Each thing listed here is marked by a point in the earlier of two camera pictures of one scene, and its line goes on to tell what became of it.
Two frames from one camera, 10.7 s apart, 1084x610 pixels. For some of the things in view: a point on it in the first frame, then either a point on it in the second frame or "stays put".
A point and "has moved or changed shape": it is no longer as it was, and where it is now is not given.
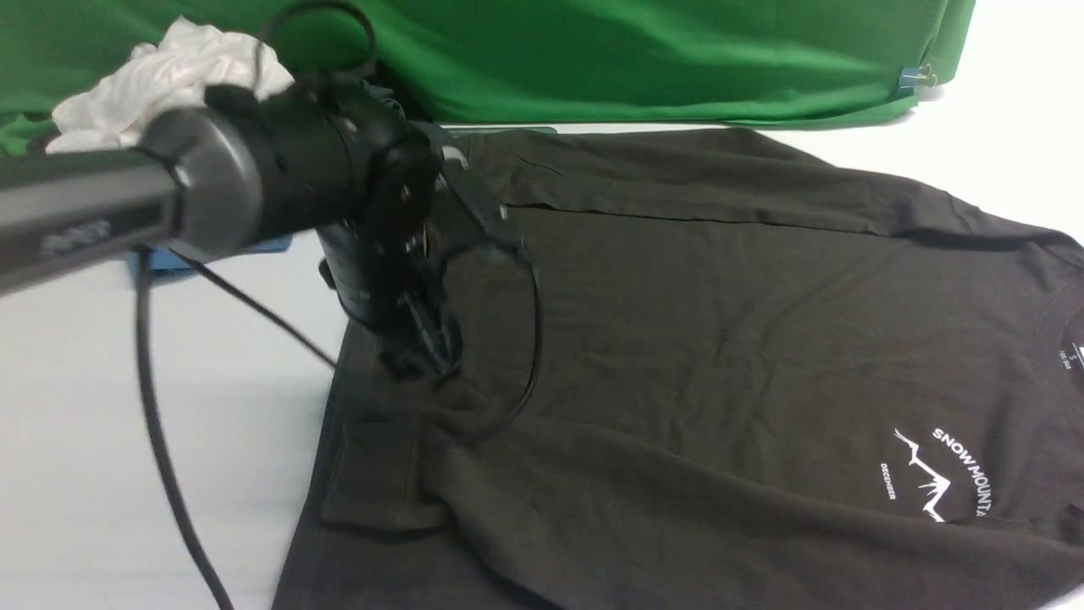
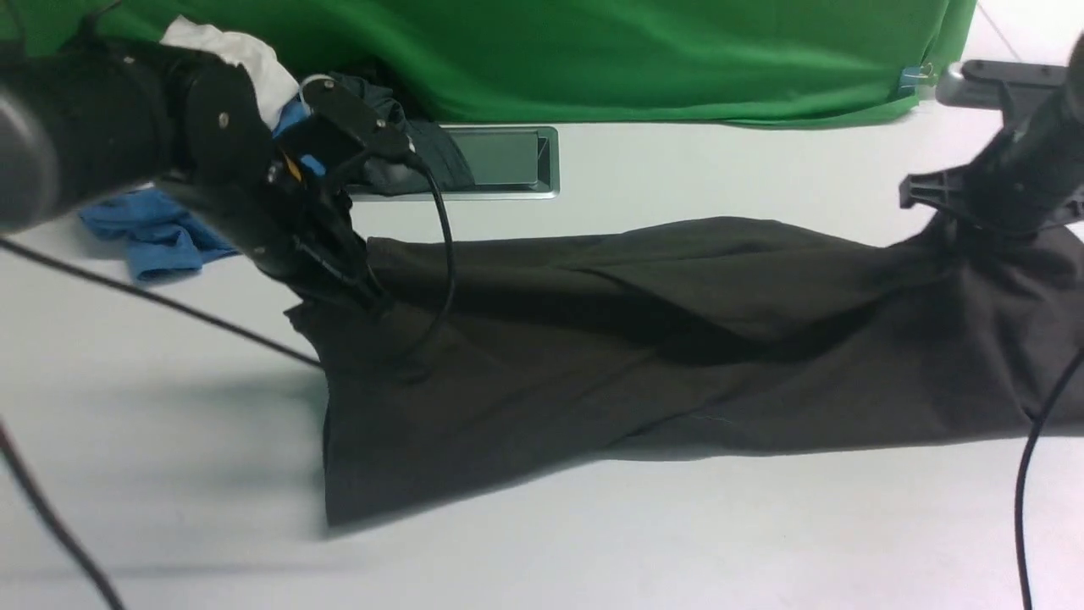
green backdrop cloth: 534,63 stays put
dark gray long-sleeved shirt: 704,369 has moved or changed shape
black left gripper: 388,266 → 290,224
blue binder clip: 913,77 stays put
